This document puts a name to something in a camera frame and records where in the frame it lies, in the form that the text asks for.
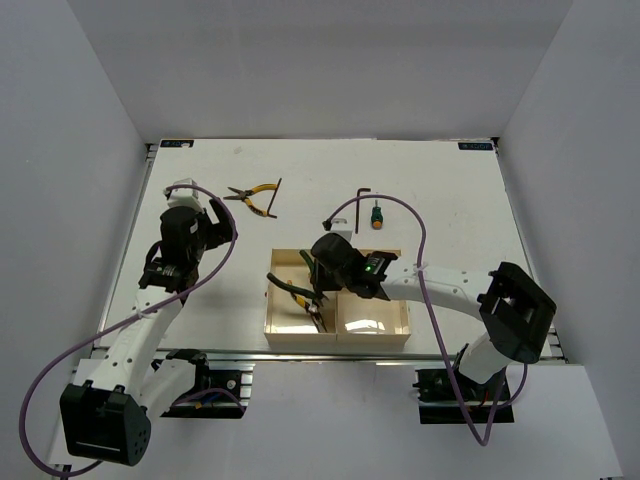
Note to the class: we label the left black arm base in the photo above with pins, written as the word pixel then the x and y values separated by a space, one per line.
pixel 222 390

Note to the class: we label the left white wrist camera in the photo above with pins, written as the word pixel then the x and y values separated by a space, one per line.
pixel 183 195

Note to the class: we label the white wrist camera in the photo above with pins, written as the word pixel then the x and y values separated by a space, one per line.
pixel 183 195
pixel 340 226

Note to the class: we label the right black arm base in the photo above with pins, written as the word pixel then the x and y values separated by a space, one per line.
pixel 437 404

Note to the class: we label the left blue corner label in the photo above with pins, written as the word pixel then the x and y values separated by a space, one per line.
pixel 176 143

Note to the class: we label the green orange stubby screwdriver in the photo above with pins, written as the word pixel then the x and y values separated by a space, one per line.
pixel 376 218

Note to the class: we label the right blue corner label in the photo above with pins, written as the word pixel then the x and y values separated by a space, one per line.
pixel 475 146

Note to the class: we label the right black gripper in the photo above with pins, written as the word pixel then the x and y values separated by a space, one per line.
pixel 319 280

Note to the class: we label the blue corner label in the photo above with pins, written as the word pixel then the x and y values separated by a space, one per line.
pixel 176 143
pixel 475 146

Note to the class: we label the left brown hex key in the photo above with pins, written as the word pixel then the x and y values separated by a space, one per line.
pixel 272 200

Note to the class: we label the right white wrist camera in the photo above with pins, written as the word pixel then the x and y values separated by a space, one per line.
pixel 340 226

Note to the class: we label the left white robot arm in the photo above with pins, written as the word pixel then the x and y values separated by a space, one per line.
pixel 109 416

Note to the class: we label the beige three-compartment tray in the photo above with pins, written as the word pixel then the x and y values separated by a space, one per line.
pixel 350 321

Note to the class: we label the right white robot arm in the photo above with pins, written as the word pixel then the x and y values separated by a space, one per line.
pixel 515 311

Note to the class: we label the green side cutters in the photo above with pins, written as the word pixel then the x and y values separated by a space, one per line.
pixel 295 272

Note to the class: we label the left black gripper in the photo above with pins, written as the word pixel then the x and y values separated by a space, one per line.
pixel 217 233

